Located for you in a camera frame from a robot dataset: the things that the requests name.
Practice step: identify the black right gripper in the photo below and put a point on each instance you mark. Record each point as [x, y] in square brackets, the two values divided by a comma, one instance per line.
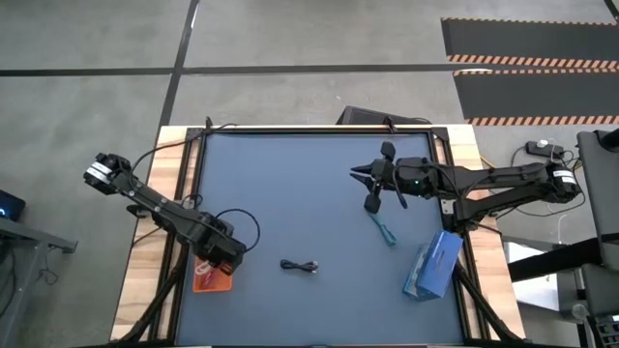
[411, 181]

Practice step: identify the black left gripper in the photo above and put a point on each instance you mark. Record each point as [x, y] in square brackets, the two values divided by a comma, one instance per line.
[222, 244]

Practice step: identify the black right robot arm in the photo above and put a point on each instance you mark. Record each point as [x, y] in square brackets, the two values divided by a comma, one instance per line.
[508, 181]

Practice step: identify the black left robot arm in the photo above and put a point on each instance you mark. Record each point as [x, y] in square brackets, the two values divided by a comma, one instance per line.
[159, 208]

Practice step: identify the orange plastic tray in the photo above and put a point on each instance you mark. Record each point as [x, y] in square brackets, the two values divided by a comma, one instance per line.
[205, 287]

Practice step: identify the black case behind table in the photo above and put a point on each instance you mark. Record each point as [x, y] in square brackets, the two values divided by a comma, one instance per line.
[362, 115]

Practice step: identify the blue table mat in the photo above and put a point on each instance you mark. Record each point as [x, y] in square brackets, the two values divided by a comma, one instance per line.
[300, 193]

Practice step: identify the blue cardboard box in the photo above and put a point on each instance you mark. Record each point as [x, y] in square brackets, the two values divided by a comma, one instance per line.
[435, 268]

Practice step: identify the black power strip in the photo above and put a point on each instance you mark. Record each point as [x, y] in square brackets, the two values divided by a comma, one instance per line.
[544, 147]

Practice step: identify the black hazard-striped floor mat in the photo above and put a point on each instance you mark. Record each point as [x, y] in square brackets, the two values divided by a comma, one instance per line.
[537, 94]
[532, 38]

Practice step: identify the grey side desk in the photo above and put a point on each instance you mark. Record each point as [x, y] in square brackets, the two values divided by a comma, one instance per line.
[19, 270]

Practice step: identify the black crossbar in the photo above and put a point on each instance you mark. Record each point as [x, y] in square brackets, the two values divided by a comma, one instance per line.
[551, 261]

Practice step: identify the black device with blue light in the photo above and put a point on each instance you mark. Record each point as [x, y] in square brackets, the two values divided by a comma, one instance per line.
[9, 205]

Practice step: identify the grey equipment cabinet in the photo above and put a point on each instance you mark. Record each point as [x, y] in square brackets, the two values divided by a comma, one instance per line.
[602, 217]

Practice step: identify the control panel with buttons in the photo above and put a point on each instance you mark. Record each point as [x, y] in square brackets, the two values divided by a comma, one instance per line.
[604, 331]

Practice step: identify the black aluminium table frame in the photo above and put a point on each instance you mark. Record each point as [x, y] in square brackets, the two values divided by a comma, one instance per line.
[180, 299]

